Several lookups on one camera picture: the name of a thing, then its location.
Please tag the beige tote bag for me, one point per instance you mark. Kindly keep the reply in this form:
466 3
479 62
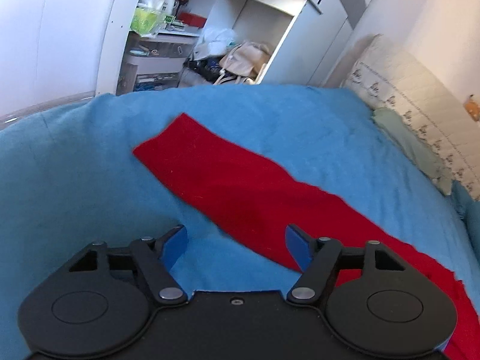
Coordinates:
243 64

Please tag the blue rolled duvet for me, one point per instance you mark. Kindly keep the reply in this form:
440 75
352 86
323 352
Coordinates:
466 207

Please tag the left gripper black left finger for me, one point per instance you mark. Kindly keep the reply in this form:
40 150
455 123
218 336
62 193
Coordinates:
153 258

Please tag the green plastic bag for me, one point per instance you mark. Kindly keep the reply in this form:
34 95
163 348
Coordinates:
146 22

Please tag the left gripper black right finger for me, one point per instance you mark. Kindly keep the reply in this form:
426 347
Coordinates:
318 260

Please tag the blue bed sheet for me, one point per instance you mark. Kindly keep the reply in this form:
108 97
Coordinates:
69 177

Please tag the green pillow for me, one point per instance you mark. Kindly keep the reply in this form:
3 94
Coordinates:
427 161

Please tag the white plastic bag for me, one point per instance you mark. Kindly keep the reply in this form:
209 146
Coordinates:
215 42

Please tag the red box on shelf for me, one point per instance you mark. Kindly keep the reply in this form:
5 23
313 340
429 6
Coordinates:
192 20

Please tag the white grey wardrobe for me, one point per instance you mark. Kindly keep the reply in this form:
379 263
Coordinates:
313 42

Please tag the cream quilted headboard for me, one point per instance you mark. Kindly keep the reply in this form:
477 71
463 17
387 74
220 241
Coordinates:
386 75

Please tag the red knitted garment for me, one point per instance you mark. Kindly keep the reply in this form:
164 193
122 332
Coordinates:
253 199

